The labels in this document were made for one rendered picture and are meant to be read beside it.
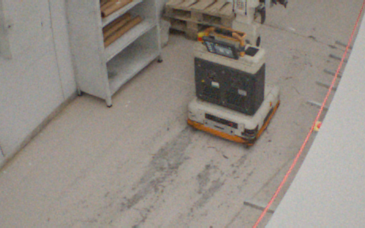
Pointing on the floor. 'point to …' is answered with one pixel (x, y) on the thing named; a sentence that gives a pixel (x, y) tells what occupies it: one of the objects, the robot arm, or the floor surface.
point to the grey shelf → (102, 58)
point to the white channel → (346, 144)
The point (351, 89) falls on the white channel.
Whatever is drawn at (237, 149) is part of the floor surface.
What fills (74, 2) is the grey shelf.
